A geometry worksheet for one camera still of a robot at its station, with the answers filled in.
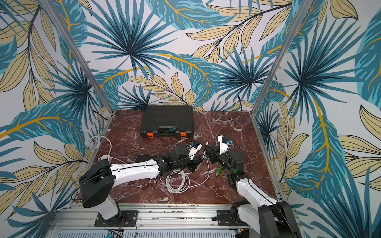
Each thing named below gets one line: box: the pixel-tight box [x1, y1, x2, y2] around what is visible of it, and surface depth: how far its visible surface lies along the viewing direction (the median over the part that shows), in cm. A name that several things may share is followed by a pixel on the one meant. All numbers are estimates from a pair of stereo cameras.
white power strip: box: [100, 154, 113, 165], surface depth 93 cm
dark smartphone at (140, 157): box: [134, 154, 159, 164], surface depth 97 cm
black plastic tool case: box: [139, 104, 194, 139], surface depth 105 cm
